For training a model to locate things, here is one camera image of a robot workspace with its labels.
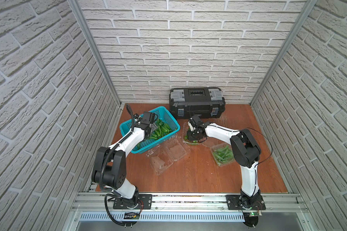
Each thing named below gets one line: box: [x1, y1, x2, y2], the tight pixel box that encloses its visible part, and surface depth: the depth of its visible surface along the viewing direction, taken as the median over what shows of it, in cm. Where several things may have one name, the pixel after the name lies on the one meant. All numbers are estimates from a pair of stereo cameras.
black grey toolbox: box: [169, 87, 226, 119], surface depth 102 cm
